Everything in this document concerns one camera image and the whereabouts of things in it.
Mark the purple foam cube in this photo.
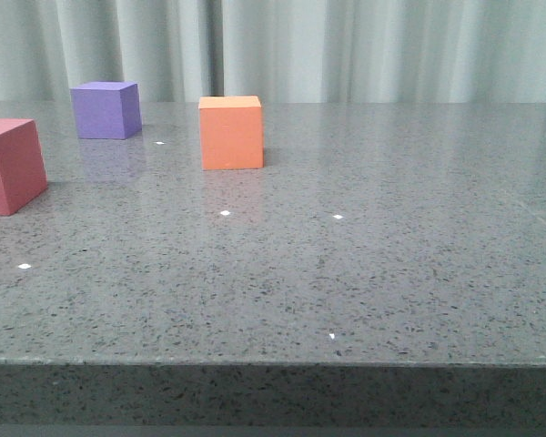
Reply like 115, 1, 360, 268
70, 81, 142, 139

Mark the orange foam cube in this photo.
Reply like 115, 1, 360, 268
198, 96, 264, 170

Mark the red foam cube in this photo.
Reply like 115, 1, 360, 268
0, 118, 47, 216

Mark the white pleated curtain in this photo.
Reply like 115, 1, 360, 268
0, 1, 546, 103

